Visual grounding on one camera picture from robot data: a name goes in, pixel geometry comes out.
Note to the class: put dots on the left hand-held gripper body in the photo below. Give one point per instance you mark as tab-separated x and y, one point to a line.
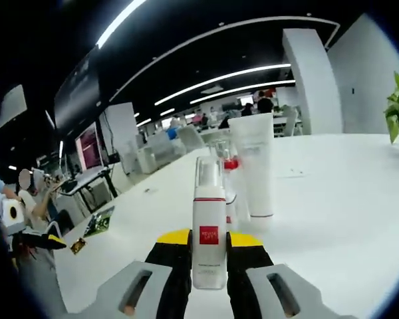
11	214

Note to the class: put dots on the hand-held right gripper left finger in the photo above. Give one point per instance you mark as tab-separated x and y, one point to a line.
146	289

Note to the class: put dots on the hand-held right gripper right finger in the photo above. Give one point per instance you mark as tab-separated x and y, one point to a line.
256	289

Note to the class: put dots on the small gold skincare sachet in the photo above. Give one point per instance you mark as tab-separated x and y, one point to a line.
78	246

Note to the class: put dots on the green black skincare sachet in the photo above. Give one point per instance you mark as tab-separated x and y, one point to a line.
99	222

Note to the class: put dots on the red-capped small bottle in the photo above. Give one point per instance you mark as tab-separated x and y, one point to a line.
237	202

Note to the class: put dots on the white skincare bottle clear cap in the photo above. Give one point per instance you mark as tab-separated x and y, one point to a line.
209	212

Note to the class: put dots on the translucent white skincare tube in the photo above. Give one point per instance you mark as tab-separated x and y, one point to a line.
257	166

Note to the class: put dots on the clear skincare jar red lid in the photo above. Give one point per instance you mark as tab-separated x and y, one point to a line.
232	164

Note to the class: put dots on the purple screen monitor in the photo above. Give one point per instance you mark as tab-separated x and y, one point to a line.
88	146

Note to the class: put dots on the ceiling air conditioner unit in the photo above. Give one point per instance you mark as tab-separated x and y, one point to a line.
11	106

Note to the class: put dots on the large black hanging screen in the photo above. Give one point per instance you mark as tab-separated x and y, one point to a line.
76	89

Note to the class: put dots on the white office chair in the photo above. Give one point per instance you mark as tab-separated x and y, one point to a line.
191	138

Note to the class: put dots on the straight ceiling light strip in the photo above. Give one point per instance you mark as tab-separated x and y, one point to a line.
242	89
219	79

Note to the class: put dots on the long curved ceiling light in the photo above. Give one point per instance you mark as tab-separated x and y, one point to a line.
118	21

